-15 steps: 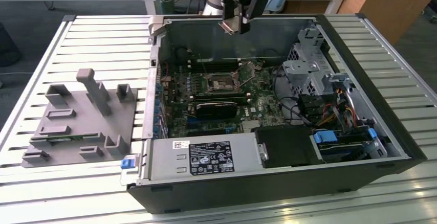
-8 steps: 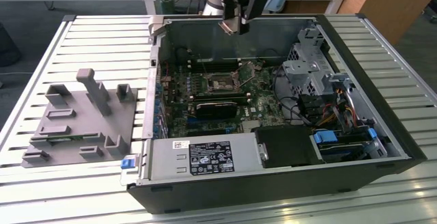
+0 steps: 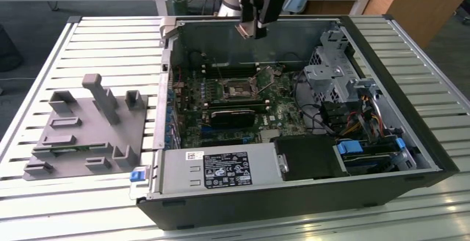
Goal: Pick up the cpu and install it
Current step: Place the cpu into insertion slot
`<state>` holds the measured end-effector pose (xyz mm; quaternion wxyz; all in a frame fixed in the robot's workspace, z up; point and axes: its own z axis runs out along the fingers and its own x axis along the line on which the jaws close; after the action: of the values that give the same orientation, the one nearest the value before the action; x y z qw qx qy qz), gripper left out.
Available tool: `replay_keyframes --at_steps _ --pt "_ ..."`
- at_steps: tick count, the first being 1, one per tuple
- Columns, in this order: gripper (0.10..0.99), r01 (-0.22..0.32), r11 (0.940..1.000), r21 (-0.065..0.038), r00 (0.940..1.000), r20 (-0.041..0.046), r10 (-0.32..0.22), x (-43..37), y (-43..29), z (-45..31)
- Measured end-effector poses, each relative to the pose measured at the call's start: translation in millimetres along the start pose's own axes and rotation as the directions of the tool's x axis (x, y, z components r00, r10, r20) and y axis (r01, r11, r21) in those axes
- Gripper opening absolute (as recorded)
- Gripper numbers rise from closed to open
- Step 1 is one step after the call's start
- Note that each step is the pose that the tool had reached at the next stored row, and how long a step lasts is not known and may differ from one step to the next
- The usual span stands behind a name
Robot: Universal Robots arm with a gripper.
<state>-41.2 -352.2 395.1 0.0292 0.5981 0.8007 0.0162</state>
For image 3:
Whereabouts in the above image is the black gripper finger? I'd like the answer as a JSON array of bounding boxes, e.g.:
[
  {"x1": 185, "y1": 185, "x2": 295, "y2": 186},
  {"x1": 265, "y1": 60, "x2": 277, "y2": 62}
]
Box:
[
  {"x1": 255, "y1": 0, "x2": 287, "y2": 40},
  {"x1": 240, "y1": 0, "x2": 265, "y2": 23}
]

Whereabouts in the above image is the silver CPU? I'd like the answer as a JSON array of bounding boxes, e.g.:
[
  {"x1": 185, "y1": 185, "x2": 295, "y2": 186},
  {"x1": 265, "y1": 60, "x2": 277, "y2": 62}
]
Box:
[{"x1": 233, "y1": 21, "x2": 257, "y2": 39}]

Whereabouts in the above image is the metal socket cover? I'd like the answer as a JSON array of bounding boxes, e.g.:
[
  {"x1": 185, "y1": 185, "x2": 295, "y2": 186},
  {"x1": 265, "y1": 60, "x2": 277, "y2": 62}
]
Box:
[{"x1": 251, "y1": 66, "x2": 283, "y2": 87}]

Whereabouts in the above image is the CPU socket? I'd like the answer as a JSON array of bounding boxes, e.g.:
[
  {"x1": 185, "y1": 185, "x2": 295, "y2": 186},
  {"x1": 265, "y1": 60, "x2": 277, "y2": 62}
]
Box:
[{"x1": 217, "y1": 78, "x2": 257, "y2": 101}]

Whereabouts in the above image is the metal drive cage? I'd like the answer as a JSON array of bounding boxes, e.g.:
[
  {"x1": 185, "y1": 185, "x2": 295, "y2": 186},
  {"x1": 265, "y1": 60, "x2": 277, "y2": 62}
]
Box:
[{"x1": 300, "y1": 30, "x2": 379, "y2": 107}]

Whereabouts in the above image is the green motherboard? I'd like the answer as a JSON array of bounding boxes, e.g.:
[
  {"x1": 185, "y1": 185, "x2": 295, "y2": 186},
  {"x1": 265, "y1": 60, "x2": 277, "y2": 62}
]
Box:
[{"x1": 167, "y1": 64, "x2": 309, "y2": 148}]

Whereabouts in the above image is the wooden cabinet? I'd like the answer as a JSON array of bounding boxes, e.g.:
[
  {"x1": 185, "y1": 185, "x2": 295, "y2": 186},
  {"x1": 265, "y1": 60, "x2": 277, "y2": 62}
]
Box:
[{"x1": 363, "y1": 0, "x2": 470, "y2": 49}]

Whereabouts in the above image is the black graphics card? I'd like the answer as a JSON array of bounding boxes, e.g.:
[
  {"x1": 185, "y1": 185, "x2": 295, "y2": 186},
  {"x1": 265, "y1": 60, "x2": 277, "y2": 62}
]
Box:
[{"x1": 209, "y1": 108, "x2": 256, "y2": 130}]

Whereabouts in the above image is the silver chipset heatsink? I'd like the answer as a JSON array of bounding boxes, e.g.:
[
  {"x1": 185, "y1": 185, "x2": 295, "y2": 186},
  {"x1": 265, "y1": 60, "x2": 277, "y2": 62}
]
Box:
[{"x1": 259, "y1": 130, "x2": 280, "y2": 143}]

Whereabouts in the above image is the black expansion slot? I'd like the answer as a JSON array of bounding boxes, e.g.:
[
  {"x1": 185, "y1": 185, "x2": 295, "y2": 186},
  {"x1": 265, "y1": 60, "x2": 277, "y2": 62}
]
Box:
[{"x1": 200, "y1": 138, "x2": 245, "y2": 147}]

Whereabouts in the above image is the black plastic shroud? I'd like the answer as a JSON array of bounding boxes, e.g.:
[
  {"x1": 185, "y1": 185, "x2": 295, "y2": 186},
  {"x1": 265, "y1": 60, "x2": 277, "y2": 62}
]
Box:
[{"x1": 273, "y1": 135, "x2": 349, "y2": 181}]

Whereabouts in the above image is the hard disk in blue carrier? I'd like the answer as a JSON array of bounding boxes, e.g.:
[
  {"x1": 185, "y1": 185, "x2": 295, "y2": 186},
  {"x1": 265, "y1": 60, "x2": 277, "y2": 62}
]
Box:
[{"x1": 333, "y1": 138, "x2": 407, "y2": 176}]

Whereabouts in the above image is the silver metal latch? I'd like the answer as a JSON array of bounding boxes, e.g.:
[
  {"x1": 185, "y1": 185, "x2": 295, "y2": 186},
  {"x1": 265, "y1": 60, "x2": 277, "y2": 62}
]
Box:
[{"x1": 276, "y1": 154, "x2": 291, "y2": 173}]

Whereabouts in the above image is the grey parts rack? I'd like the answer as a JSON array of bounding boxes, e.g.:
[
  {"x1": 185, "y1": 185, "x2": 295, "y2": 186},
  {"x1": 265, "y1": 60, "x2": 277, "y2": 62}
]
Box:
[{"x1": 21, "y1": 73, "x2": 149, "y2": 182}]

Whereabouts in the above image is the grey power supply unit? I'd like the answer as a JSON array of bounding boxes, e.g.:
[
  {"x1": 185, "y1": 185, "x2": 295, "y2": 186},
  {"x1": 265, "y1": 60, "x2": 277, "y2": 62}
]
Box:
[{"x1": 153, "y1": 146, "x2": 285, "y2": 195}]

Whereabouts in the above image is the blue plastic latch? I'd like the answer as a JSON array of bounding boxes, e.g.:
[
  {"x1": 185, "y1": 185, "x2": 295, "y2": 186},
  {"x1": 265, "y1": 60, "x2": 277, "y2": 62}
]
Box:
[{"x1": 129, "y1": 166, "x2": 153, "y2": 183}]

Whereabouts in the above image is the green RAM stick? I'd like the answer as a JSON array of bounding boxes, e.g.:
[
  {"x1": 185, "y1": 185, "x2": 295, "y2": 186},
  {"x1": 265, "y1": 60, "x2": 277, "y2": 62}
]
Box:
[{"x1": 49, "y1": 146, "x2": 92, "y2": 154}]

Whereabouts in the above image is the black PC case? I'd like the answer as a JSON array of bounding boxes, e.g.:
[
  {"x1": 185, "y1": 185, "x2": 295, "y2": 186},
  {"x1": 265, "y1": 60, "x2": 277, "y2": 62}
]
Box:
[{"x1": 129, "y1": 14, "x2": 462, "y2": 231}]

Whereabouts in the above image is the coloured wire bundle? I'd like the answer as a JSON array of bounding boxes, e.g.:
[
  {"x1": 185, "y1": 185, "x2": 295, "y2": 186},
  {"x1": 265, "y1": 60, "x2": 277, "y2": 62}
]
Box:
[{"x1": 339, "y1": 94, "x2": 388, "y2": 144}]

